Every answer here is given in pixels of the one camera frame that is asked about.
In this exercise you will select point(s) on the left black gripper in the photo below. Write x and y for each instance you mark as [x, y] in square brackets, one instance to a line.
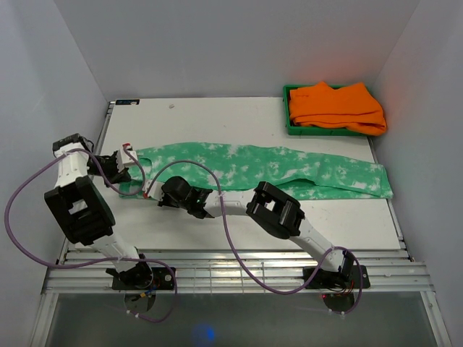
[116, 178]

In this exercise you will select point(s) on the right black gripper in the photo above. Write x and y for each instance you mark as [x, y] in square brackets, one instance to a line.
[166, 200]

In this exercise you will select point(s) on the green white tie-dye trousers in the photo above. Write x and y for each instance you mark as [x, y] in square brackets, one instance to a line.
[302, 175]

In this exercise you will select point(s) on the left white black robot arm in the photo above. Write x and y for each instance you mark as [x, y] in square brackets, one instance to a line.
[83, 214]

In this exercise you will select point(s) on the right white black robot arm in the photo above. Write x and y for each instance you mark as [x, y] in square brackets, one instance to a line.
[278, 214]

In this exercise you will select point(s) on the orange folded trousers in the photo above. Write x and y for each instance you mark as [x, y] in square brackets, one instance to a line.
[351, 107]

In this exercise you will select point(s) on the black label sticker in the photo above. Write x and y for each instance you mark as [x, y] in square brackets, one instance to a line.
[127, 102]

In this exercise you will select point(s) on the green plastic tray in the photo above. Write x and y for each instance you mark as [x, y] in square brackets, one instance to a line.
[294, 130]

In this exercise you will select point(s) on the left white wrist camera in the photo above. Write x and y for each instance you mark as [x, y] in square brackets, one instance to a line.
[126, 157]

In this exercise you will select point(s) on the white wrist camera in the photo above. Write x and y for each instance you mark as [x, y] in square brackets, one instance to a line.
[152, 190]
[126, 157]

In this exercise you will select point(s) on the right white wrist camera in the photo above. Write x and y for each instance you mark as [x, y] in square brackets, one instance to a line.
[152, 190]

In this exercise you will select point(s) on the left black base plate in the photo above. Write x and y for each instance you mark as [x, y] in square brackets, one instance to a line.
[158, 278]

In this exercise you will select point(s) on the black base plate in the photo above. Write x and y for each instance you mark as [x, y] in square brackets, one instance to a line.
[358, 278]
[158, 278]

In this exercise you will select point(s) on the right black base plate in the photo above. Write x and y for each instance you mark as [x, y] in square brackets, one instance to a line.
[358, 278]

